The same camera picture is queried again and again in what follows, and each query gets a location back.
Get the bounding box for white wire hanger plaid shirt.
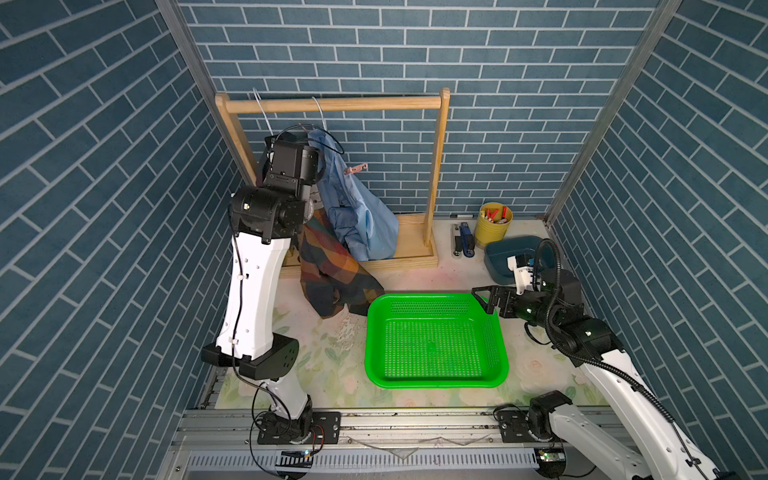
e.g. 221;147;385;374
252;87;279;141

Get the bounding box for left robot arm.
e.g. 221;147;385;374
201;134;324;443

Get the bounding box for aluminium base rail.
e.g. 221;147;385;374
157;407;637;480

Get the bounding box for green plastic basket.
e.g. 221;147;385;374
365;293;509;389

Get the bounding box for red clothespins in bucket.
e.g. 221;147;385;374
481;206;511;224

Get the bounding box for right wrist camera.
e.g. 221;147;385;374
507;254;535;295

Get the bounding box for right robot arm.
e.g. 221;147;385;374
472;267;737;479

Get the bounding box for blue black stapler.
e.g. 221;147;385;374
459;222;475;258

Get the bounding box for teal plastic tub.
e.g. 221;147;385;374
484;235;542;285

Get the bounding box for light blue long-sleeve shirt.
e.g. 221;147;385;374
308;128;399;262

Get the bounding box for yellow metal bucket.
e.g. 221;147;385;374
474;202;513;248

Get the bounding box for plaid long-sleeve shirt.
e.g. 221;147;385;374
298;208;385;318

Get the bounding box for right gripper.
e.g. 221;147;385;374
471;284;555;332

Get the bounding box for white wire hanger blue shirt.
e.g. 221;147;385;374
311;96;328;132

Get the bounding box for white black stapler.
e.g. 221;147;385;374
452;224;463;257

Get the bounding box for wooden clothes rack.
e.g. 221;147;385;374
215;88;450;273

